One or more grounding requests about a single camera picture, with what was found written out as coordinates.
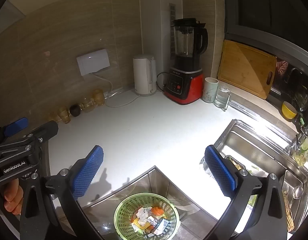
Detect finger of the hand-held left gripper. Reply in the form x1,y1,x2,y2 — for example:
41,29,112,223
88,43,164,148
28,120,59,144
4,117,29,138

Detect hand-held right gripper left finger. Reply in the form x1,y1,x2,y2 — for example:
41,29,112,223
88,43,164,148
19,145,104,240

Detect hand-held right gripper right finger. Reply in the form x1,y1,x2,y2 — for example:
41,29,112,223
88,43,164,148
205,144,288,240

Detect green plastic basket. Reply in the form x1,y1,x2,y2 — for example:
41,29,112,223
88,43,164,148
113,192,180,240

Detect person's left hand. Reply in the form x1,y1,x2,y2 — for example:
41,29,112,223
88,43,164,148
4,179,23,215

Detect amber glass cup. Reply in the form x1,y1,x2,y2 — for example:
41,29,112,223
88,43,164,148
58,106,72,124
80,97,96,113
91,89,106,105

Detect vegetable scraps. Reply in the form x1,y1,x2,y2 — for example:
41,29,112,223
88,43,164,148
225,155,260,177

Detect stainless steel sink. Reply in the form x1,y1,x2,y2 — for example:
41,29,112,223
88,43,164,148
200,119,308,233

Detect crumpled white tissue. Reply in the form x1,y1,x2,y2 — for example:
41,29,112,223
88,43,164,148
135,207,152,225

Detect clear glass mug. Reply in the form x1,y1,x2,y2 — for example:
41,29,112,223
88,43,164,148
213,85,231,111

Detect wooden chopsticks bundle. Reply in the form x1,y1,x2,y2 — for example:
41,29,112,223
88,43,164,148
282,189,295,232

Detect metal spoon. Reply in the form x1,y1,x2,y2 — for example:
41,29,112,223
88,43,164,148
292,185,303,200

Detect blue white packet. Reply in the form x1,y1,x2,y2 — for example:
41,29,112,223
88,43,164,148
154,219,171,235

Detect white printed cup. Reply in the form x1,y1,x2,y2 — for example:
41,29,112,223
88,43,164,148
202,77,219,103

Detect metal drain basket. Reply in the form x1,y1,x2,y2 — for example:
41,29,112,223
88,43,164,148
279,170,308,233

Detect dish soap bottle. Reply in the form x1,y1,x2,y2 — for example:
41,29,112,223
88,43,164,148
292,127,308,167

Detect yellow bowl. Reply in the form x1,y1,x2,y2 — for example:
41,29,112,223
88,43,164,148
281,101,298,119

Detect wooden cutting board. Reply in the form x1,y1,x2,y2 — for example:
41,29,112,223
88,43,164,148
217,39,277,100

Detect white electric kettle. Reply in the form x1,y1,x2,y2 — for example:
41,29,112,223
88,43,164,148
133,54,157,97

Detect red black blender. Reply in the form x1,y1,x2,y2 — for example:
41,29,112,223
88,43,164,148
163,17,209,105

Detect metal vent grille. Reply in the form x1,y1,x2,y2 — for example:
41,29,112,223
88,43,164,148
169,3,176,60

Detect dark window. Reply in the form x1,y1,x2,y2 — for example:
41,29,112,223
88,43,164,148
223,0,308,130

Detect white power cable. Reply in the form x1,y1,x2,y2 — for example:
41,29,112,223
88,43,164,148
93,72,137,108

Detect white wall socket box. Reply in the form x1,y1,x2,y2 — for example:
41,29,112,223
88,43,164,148
76,49,111,76

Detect black power cable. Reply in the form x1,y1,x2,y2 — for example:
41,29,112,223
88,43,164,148
156,72,172,92

